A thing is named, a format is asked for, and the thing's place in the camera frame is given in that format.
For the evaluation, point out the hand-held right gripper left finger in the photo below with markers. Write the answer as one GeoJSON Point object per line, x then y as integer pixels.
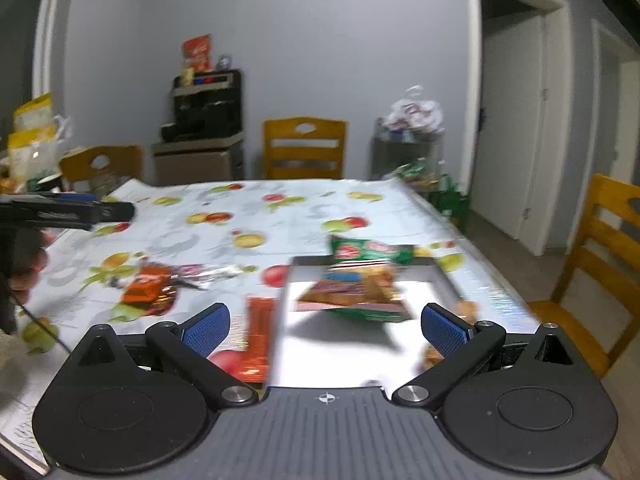
{"type": "Point", "coordinates": [207, 330]}

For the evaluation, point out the green wrapped sweets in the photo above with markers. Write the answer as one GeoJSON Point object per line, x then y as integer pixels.
{"type": "Point", "coordinates": [410, 170]}

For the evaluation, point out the fruit print tablecloth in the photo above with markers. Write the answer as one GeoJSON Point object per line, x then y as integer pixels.
{"type": "Point", "coordinates": [300, 220]}

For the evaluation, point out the white plastic bag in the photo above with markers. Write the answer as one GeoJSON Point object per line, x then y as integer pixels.
{"type": "Point", "coordinates": [415, 112]}

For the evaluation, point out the yellow food package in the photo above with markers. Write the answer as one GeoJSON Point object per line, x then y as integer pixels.
{"type": "Point", "coordinates": [32, 155]}
{"type": "Point", "coordinates": [32, 112]}

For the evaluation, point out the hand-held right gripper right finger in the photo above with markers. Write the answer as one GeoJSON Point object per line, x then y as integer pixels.
{"type": "Point", "coordinates": [445, 330]}

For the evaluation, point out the person's left hand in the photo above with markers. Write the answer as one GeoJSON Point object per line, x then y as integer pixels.
{"type": "Point", "coordinates": [22, 287]}

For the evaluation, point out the red snack packet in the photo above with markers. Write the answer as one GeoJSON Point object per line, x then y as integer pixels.
{"type": "Point", "coordinates": [197, 54]}

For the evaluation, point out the green prawn cracker bag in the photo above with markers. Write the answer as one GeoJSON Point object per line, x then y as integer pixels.
{"type": "Point", "coordinates": [365, 290]}

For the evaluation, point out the grey cardboard box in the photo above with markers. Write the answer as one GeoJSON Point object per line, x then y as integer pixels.
{"type": "Point", "coordinates": [320, 350]}

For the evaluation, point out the pink print clear packet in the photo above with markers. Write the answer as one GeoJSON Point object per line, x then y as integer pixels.
{"type": "Point", "coordinates": [210, 275]}

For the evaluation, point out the metal trolley cart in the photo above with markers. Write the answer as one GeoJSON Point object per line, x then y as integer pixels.
{"type": "Point", "coordinates": [400, 152]}

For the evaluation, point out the orange foil snack bar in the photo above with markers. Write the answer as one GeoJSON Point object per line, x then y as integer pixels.
{"type": "Point", "coordinates": [260, 340]}

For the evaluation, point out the white interior door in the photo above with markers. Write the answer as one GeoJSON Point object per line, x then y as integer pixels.
{"type": "Point", "coordinates": [510, 135]}

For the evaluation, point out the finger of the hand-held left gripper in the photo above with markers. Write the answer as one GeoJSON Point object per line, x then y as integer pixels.
{"type": "Point", "coordinates": [75, 215]}
{"type": "Point", "coordinates": [75, 198]}

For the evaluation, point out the small orange snack packet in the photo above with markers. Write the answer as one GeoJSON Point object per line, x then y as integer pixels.
{"type": "Point", "coordinates": [145, 285]}

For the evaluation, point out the wooden chair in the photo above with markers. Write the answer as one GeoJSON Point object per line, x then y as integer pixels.
{"type": "Point", "coordinates": [600, 260]}
{"type": "Point", "coordinates": [302, 152]}
{"type": "Point", "coordinates": [120, 165]}

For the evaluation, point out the green plastic bag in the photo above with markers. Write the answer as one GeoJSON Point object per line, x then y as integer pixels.
{"type": "Point", "coordinates": [450, 200]}

